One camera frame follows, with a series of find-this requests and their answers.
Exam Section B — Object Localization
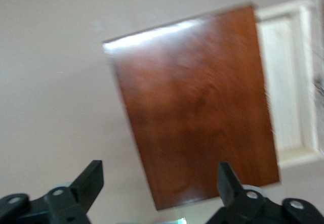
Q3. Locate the dark brown wooden cabinet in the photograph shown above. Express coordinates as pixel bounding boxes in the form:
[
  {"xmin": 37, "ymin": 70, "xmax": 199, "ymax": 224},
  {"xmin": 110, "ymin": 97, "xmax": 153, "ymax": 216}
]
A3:
[{"xmin": 102, "ymin": 3, "xmax": 282, "ymax": 211}]

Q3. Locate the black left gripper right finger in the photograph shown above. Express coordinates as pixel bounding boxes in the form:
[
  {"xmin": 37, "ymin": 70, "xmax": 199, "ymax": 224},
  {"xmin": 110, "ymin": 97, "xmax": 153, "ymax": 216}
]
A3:
[{"xmin": 206, "ymin": 161, "xmax": 324, "ymax": 224}]

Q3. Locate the wooden drawer with white handle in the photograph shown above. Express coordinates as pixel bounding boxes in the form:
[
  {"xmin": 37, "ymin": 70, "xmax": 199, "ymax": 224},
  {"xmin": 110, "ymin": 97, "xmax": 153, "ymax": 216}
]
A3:
[{"xmin": 254, "ymin": 0, "xmax": 324, "ymax": 169}]

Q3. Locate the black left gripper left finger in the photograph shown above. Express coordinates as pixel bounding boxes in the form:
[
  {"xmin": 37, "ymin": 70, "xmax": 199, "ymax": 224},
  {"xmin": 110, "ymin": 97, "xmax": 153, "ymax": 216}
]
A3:
[{"xmin": 0, "ymin": 159, "xmax": 105, "ymax": 224}]

